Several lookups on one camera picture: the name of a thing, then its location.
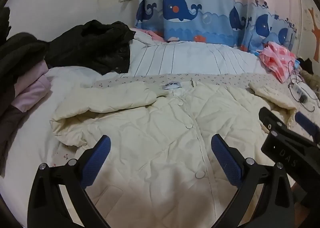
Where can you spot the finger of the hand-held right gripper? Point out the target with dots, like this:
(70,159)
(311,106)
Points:
(271,121)
(308,125)

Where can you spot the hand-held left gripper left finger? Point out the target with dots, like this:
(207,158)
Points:
(98,154)

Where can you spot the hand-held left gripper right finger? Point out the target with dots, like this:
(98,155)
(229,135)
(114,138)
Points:
(225,158)

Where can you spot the cream quilted jacket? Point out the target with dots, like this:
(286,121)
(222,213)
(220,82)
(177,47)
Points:
(160,143)

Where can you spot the black cloth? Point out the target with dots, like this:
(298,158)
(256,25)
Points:
(305,64)

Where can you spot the floral bed sheet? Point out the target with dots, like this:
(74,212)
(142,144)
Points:
(225,79)

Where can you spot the pink checked cloth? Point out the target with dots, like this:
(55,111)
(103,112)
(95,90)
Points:
(277,58)

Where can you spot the dark brown garment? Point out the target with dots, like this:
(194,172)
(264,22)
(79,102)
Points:
(10,133)

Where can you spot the lavender garment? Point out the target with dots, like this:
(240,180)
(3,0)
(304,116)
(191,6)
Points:
(31,88)

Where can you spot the white striped pillow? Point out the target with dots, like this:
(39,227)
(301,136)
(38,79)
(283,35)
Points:
(190,58)

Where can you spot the black fuzzy jacket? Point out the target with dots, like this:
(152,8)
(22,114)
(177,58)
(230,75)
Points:
(90,43)

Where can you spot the black fleece garment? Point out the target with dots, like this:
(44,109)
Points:
(20,53)

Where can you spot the pink pillow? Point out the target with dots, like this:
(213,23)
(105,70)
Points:
(150,34)

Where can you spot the blue whale print curtain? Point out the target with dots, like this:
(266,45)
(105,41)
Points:
(185,5)

